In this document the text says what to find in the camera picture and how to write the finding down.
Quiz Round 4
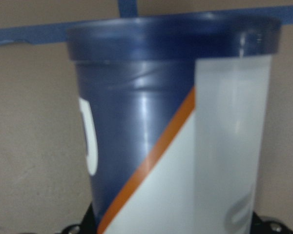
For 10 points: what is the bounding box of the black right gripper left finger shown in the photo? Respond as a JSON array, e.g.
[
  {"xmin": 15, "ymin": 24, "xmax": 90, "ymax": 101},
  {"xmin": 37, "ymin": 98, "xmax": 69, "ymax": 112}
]
[{"xmin": 61, "ymin": 203, "xmax": 97, "ymax": 234}]

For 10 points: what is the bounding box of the white blue tennis ball can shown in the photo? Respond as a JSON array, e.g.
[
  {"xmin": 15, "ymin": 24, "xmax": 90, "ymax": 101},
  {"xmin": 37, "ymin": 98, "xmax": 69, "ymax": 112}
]
[{"xmin": 67, "ymin": 13, "xmax": 281, "ymax": 234}]

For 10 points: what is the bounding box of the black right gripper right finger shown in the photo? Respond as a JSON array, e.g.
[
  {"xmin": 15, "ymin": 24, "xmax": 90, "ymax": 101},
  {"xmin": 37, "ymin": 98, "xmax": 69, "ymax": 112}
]
[{"xmin": 250, "ymin": 212, "xmax": 293, "ymax": 234}]

